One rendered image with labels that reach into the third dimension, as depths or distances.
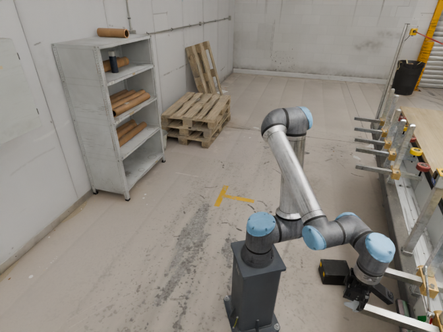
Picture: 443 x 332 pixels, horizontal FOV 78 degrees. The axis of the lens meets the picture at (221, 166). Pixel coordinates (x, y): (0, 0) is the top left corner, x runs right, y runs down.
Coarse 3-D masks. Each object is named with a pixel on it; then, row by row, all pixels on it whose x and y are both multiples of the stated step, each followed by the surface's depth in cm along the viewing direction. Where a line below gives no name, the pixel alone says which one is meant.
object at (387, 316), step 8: (368, 304) 108; (360, 312) 108; (368, 312) 106; (376, 312) 105; (384, 312) 105; (392, 312) 105; (384, 320) 105; (392, 320) 103; (400, 320) 102; (408, 320) 102; (416, 320) 102; (408, 328) 102; (416, 328) 101; (424, 328) 100; (432, 328) 100
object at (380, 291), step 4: (380, 284) 102; (368, 288) 100; (372, 288) 99; (376, 288) 99; (380, 288) 100; (384, 288) 102; (372, 292) 100; (376, 292) 99; (380, 292) 99; (384, 292) 100; (388, 292) 100; (380, 296) 99; (384, 296) 99; (388, 296) 100; (392, 296) 101; (384, 300) 100; (388, 300) 99; (392, 300) 99; (388, 304) 100
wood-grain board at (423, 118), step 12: (408, 108) 296; (420, 108) 296; (408, 120) 266; (420, 120) 266; (432, 120) 267; (420, 132) 241; (432, 132) 241; (420, 144) 220; (432, 144) 221; (432, 156) 204; (432, 168) 189
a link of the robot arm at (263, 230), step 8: (256, 216) 150; (264, 216) 149; (272, 216) 149; (248, 224) 147; (256, 224) 145; (264, 224) 144; (272, 224) 144; (248, 232) 147; (256, 232) 142; (264, 232) 142; (272, 232) 145; (280, 232) 146; (248, 240) 150; (256, 240) 145; (264, 240) 145; (272, 240) 147; (280, 240) 149; (256, 248) 148; (264, 248) 148
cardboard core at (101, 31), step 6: (102, 30) 264; (108, 30) 263; (114, 30) 261; (120, 30) 260; (126, 30) 263; (102, 36) 269; (108, 36) 267; (114, 36) 264; (120, 36) 263; (126, 36) 266
